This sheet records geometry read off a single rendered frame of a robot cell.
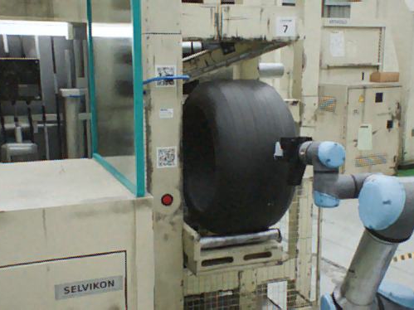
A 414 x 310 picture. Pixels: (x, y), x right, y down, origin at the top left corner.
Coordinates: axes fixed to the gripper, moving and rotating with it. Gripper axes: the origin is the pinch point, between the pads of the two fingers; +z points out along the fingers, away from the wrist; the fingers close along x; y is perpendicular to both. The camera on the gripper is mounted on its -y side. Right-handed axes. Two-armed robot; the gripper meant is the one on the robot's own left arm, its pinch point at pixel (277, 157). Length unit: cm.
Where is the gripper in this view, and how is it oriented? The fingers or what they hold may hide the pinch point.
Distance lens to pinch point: 199.5
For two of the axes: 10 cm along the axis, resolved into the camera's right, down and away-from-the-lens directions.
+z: -3.5, -0.5, 9.3
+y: -0.4, -10.0, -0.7
